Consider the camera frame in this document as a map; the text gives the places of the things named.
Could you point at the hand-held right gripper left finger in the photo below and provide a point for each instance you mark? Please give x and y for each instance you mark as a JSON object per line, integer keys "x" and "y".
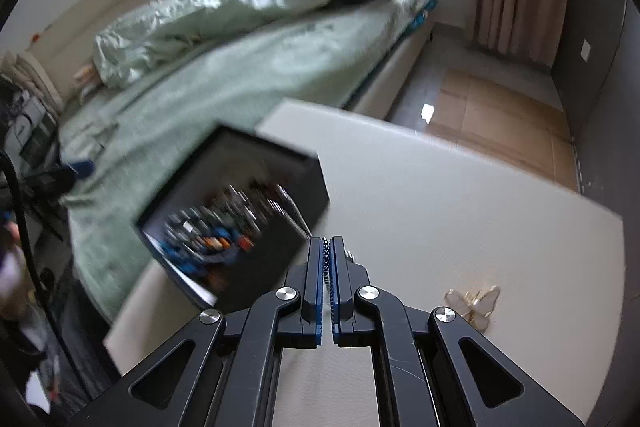
{"x": 312, "y": 287}

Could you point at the pink pillow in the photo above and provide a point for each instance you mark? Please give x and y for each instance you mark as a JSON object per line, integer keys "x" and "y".
{"x": 89, "y": 74}

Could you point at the butterfly hair clip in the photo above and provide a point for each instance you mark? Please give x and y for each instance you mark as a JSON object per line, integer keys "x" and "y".
{"x": 472, "y": 304}

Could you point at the dark grey wardrobe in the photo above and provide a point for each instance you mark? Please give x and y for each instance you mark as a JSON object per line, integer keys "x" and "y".
{"x": 600, "y": 82}

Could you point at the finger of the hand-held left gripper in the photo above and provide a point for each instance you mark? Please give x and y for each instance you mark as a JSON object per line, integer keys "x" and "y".
{"x": 60, "y": 174}

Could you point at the bed with green sheet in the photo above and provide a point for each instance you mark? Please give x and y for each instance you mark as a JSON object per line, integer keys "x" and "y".
{"x": 200, "y": 97}

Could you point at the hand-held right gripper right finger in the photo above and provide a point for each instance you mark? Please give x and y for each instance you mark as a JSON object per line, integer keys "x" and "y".
{"x": 342, "y": 287}

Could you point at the white table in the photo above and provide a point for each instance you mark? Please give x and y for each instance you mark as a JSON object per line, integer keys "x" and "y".
{"x": 450, "y": 207}

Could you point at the light green quilt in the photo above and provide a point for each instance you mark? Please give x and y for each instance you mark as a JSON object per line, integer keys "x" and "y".
{"x": 225, "y": 7}

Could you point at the beige padded headboard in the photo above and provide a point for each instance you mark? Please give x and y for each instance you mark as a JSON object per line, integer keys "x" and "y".
{"x": 100, "y": 7}

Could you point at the white wall switch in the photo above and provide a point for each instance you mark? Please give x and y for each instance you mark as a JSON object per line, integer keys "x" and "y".
{"x": 586, "y": 50}

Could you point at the cluttered bedside table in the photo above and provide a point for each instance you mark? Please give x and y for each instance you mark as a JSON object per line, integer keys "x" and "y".
{"x": 27, "y": 117}

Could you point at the black jewelry box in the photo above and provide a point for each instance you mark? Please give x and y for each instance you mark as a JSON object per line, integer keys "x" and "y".
{"x": 305, "y": 187}

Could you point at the flattened cardboard sheets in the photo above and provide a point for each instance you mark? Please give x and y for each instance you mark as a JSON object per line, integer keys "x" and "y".
{"x": 500, "y": 127}

